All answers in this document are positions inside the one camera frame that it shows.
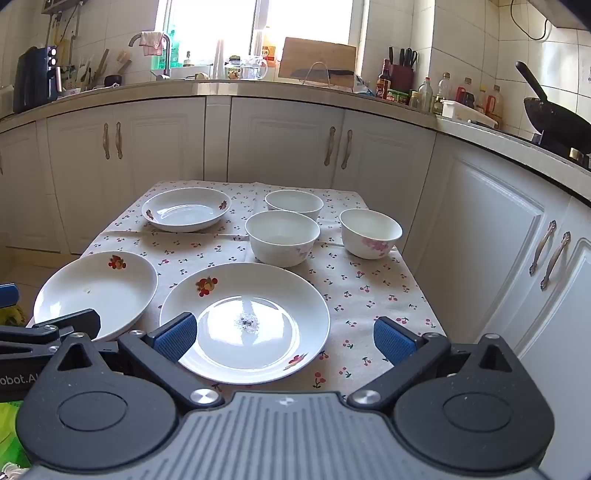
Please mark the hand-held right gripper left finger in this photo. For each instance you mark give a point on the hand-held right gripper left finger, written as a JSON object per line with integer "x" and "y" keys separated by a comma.
{"x": 178, "y": 334}

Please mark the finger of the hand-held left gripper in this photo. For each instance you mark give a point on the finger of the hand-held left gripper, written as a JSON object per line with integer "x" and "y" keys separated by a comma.
{"x": 9, "y": 295}
{"x": 69, "y": 323}

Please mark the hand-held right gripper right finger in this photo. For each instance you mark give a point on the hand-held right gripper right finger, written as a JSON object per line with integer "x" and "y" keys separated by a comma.
{"x": 392, "y": 341}

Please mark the large white fruit-print plate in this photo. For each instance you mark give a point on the large white fruit-print plate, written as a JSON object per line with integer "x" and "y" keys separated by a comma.
{"x": 92, "y": 286}
{"x": 258, "y": 295}

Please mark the white pink-blossom bowl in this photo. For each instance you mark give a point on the white pink-blossom bowl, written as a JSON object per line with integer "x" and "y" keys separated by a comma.
{"x": 369, "y": 230}

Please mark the small white fruit-print plate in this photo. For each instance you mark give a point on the small white fruit-print plate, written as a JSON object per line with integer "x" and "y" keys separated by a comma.
{"x": 184, "y": 217}

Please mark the large white floral bowl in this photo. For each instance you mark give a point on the large white floral bowl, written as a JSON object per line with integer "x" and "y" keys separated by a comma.
{"x": 281, "y": 249}

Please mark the white ceramic bowl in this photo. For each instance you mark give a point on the white ceramic bowl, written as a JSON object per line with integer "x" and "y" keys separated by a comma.
{"x": 294, "y": 205}

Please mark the cherry print tablecloth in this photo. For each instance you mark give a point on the cherry print tablecloth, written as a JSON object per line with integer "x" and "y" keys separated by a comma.
{"x": 351, "y": 295}

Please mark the green plastic bag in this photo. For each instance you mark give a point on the green plastic bag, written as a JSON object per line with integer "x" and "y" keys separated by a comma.
{"x": 9, "y": 438}

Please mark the black air fryer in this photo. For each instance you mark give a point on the black air fryer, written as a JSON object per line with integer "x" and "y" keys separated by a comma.
{"x": 34, "y": 81}

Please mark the white plastic tray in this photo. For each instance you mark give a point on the white plastic tray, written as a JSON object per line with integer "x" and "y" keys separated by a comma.
{"x": 466, "y": 113}

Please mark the green tin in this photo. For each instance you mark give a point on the green tin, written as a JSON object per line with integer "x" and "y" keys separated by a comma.
{"x": 398, "y": 97}

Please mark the clear condiment bottle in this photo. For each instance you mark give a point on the clear condiment bottle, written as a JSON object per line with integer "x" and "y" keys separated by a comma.
{"x": 444, "y": 87}
{"x": 425, "y": 97}

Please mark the kitchen utensil rack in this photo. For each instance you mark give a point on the kitchen utensil rack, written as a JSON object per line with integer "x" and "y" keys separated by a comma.
{"x": 99, "y": 64}

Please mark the yellow oil bottle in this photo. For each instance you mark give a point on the yellow oil bottle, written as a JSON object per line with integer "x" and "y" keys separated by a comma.
{"x": 482, "y": 101}

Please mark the red cap dark bottle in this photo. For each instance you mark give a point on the red cap dark bottle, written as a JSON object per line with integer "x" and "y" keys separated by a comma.
{"x": 466, "y": 96}

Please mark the amber oil bottle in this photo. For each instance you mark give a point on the amber oil bottle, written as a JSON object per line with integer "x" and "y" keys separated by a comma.
{"x": 495, "y": 106}

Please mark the dark sauce bottle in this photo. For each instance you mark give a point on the dark sauce bottle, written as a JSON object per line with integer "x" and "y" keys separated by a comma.
{"x": 383, "y": 83}

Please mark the dark red knife block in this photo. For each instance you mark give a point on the dark red knife block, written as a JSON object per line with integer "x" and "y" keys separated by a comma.
{"x": 401, "y": 76}

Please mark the beige kitchen countertop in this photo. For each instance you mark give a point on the beige kitchen countertop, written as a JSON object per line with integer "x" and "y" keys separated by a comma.
{"x": 277, "y": 87}

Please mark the printed glass jar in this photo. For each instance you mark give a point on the printed glass jar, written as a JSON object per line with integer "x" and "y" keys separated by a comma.
{"x": 233, "y": 69}

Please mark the black wok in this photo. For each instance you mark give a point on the black wok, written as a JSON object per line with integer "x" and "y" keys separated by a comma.
{"x": 554, "y": 117}

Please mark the black kitchen knife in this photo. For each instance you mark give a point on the black kitchen knife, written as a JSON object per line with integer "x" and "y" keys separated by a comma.
{"x": 323, "y": 73}

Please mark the metal kitchen faucet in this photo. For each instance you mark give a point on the metal kitchen faucet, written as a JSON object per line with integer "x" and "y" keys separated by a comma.
{"x": 167, "y": 55}

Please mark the tall white bottle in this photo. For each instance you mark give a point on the tall white bottle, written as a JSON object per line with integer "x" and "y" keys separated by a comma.
{"x": 220, "y": 57}

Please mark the pink dishcloth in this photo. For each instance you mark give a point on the pink dishcloth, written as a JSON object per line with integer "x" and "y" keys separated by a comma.
{"x": 151, "y": 42}

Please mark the green dish soap bottle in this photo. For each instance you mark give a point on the green dish soap bottle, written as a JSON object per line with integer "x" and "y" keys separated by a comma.
{"x": 172, "y": 41}

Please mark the wooden cutting board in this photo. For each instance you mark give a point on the wooden cutting board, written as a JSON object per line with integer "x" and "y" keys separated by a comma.
{"x": 318, "y": 55}

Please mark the orange label bottle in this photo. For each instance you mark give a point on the orange label bottle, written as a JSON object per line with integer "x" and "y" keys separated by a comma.
{"x": 268, "y": 48}

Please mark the kitchen window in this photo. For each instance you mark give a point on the kitchen window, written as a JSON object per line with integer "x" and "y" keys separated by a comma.
{"x": 221, "y": 23}

